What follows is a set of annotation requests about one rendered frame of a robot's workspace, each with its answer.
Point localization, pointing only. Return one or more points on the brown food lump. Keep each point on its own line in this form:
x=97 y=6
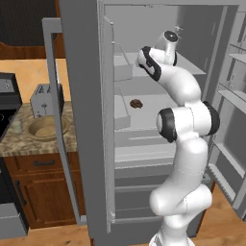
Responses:
x=136 y=103

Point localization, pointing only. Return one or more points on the silver toaster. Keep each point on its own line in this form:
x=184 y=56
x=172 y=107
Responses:
x=41 y=101

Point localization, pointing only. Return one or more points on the grey fridge door with shelves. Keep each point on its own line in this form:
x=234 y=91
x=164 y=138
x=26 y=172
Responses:
x=232 y=96

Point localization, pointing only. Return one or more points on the dark wall cupboard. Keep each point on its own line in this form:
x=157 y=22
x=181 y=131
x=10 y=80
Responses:
x=22 y=22

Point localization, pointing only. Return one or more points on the brown wooden drawer front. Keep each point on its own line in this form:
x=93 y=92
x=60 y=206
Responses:
x=25 y=163

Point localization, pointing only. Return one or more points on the glass of lemonade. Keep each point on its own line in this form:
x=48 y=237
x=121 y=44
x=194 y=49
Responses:
x=17 y=126

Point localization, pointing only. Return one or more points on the tan wooden bowl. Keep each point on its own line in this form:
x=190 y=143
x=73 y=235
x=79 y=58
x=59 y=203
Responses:
x=44 y=129

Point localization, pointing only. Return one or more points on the grey fridge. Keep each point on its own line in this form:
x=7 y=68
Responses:
x=144 y=38

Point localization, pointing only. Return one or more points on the black stove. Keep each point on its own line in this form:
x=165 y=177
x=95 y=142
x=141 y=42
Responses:
x=8 y=96

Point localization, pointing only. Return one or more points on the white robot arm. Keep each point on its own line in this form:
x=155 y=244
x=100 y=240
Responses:
x=185 y=150

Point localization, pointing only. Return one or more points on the brown wooden cupboard door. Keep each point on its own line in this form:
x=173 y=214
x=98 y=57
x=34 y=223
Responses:
x=44 y=198

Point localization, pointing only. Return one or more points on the grey fridge bin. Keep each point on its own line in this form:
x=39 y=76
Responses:
x=121 y=115
x=122 y=68

